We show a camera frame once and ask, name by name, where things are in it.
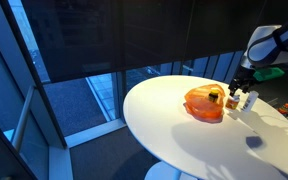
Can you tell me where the grey window handrail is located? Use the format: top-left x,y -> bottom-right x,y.
11,84 -> 36,152

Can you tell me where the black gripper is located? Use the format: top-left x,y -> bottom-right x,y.
228,63 -> 259,98

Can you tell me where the orange translucent bowl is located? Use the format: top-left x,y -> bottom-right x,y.
183,83 -> 226,122

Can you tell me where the white table pedestal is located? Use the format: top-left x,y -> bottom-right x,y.
143,161 -> 199,180

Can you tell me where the green object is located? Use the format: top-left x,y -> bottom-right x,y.
253,66 -> 286,83

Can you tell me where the tall white pill bottle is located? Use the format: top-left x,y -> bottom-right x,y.
241,90 -> 260,113

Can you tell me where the small orange bottle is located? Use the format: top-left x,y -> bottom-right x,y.
277,102 -> 288,117

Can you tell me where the dark roller blind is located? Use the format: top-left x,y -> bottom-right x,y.
19,0 -> 268,84

